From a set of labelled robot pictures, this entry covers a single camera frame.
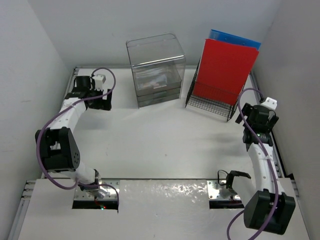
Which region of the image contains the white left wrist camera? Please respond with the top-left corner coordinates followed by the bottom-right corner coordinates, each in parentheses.
top-left (92, 74), bottom-right (106, 91)

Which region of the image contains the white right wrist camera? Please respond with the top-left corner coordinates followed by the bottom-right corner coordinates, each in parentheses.
top-left (260, 97), bottom-right (278, 111)

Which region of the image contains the clear plastic drawer organizer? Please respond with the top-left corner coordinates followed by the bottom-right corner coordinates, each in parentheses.
top-left (126, 33), bottom-right (186, 108)

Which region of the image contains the blue folder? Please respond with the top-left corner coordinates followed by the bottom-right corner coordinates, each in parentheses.
top-left (208, 29), bottom-right (261, 51)

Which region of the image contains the red folder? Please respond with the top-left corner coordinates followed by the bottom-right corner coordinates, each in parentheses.
top-left (193, 38), bottom-right (259, 106)

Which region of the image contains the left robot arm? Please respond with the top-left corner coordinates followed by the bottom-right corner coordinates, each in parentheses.
top-left (35, 73), bottom-right (113, 194)

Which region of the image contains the black wire mesh rack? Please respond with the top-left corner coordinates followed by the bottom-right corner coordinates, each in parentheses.
top-left (184, 60), bottom-right (239, 122)

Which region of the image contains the white front cover panel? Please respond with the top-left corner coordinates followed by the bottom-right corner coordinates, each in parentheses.
top-left (17, 177), bottom-right (312, 240)

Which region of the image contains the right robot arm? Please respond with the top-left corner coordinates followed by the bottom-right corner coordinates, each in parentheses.
top-left (225, 97), bottom-right (296, 235)

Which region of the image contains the aluminium table frame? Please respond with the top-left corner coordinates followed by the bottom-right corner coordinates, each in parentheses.
top-left (7, 65), bottom-right (305, 240)

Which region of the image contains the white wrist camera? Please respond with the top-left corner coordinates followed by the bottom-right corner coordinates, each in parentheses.
top-left (260, 97), bottom-right (278, 111)
top-left (92, 74), bottom-right (106, 91)

